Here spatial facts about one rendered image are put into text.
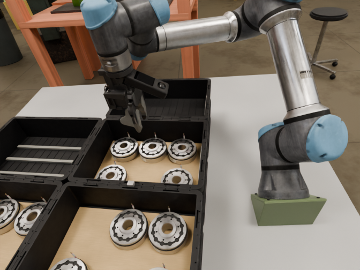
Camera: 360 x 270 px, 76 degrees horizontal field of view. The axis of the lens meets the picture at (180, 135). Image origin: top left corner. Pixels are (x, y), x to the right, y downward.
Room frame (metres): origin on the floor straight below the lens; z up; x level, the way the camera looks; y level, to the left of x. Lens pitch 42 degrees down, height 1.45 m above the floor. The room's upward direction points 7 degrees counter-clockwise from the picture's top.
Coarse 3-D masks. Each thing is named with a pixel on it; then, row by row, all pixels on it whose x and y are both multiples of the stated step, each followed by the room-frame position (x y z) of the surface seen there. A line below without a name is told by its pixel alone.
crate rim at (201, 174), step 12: (108, 120) 0.71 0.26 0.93; (144, 120) 0.68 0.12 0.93; (156, 120) 0.67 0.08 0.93; (168, 120) 0.67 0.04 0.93; (180, 120) 0.66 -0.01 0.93; (192, 120) 0.65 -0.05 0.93; (204, 120) 0.64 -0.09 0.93; (96, 132) 0.64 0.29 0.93; (204, 132) 0.59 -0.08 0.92; (204, 144) 0.52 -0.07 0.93; (84, 156) 0.53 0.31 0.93; (204, 156) 0.47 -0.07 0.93; (204, 168) 0.42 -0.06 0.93; (72, 180) 0.44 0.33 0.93; (84, 180) 0.43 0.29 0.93; (96, 180) 0.43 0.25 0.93; (108, 180) 0.42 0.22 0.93; (120, 180) 0.42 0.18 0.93
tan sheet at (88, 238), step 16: (80, 208) 0.41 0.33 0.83; (96, 208) 0.40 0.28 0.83; (80, 224) 0.35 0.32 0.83; (96, 224) 0.35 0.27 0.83; (192, 224) 0.31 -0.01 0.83; (64, 240) 0.31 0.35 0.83; (80, 240) 0.31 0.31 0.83; (96, 240) 0.30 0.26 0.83; (192, 240) 0.27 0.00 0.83; (64, 256) 0.27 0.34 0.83; (80, 256) 0.26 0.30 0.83; (96, 256) 0.26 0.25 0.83; (112, 256) 0.25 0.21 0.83; (128, 256) 0.25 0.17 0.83; (144, 256) 0.24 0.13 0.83; (160, 256) 0.24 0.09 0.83; (176, 256) 0.23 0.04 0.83
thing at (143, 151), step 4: (148, 140) 0.65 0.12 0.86; (152, 140) 0.65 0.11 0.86; (156, 140) 0.64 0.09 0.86; (160, 140) 0.64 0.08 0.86; (144, 144) 0.63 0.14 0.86; (160, 144) 0.62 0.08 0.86; (164, 144) 0.61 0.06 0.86; (140, 148) 0.61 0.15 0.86; (144, 148) 0.60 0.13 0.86; (160, 148) 0.59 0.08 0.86; (164, 148) 0.59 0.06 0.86; (140, 152) 0.59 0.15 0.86; (144, 152) 0.59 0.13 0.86; (148, 152) 0.58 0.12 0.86; (152, 152) 0.58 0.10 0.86; (156, 152) 0.58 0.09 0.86; (160, 152) 0.58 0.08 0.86; (144, 156) 0.57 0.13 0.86; (148, 156) 0.56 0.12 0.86; (152, 156) 0.56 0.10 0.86; (156, 156) 0.56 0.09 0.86
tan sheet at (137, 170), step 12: (168, 144) 0.65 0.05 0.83; (108, 156) 0.62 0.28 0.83; (168, 156) 0.58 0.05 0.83; (132, 168) 0.54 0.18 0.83; (144, 168) 0.54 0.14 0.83; (156, 168) 0.53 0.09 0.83; (168, 168) 0.52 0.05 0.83; (192, 168) 0.51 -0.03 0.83; (132, 180) 0.49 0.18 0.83; (144, 180) 0.49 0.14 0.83; (156, 180) 0.48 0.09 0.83
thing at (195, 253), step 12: (60, 192) 0.40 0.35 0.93; (156, 192) 0.36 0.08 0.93; (168, 192) 0.36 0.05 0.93; (180, 192) 0.35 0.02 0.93; (192, 192) 0.35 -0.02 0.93; (48, 216) 0.33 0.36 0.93; (36, 228) 0.30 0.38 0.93; (36, 240) 0.27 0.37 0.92; (24, 252) 0.24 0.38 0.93; (192, 252) 0.20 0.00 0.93; (192, 264) 0.18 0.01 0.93
